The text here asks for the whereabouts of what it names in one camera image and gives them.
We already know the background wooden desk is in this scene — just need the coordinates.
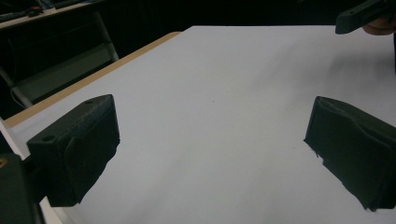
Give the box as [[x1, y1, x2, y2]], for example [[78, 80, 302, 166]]
[[0, 0, 105, 31]]

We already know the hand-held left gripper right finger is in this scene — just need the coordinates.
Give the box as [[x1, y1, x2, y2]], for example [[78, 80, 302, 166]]
[[303, 95, 396, 213]]

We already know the grey metal stand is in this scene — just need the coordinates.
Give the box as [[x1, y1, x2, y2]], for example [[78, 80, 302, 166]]
[[0, 11, 120, 110]]

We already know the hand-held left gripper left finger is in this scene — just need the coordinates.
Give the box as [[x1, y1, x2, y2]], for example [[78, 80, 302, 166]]
[[26, 93, 121, 208]]

